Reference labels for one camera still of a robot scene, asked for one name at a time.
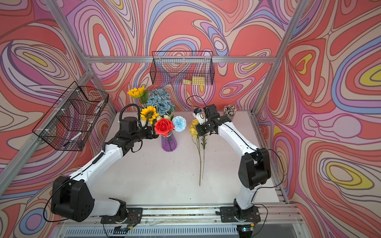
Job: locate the light blue carnation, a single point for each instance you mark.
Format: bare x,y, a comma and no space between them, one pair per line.
179,123

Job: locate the back black wire basket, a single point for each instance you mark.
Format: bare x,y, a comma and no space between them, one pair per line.
171,67

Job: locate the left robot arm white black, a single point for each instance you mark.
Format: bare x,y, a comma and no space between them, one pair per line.
71,195

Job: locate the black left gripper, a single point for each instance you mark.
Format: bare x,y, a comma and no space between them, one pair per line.
149,135

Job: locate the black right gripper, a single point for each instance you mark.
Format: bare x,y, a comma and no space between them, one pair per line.
201,132

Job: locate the yellow rose spray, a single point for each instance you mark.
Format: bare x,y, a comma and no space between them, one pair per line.
199,143

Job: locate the small yellow flower stem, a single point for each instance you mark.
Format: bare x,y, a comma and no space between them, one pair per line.
204,154

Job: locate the red rose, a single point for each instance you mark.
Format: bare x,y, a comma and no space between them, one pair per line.
164,127

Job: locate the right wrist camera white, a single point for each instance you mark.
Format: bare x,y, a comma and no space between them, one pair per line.
199,115

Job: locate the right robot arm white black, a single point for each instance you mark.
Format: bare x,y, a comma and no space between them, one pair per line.
254,168

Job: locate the left black wire basket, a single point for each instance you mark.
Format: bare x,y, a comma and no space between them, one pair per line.
76,110

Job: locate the black wire basket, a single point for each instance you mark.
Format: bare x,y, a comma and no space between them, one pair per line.
171,67
76,110

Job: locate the yellow sunflower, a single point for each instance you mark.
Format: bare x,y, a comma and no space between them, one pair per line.
149,114
139,93

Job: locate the yellow sticky notes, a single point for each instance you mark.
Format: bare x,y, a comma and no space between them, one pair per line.
194,80

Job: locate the cream rose buds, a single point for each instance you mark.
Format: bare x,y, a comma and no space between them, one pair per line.
167,117

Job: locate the blue hydrangea bouquet with leaves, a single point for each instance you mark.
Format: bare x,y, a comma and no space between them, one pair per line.
160,99

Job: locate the white marker in basket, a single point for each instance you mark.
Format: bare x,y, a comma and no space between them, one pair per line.
72,139

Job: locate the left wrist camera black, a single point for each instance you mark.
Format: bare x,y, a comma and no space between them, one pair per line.
129,125

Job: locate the purple glass vase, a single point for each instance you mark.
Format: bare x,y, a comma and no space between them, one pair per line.
169,143

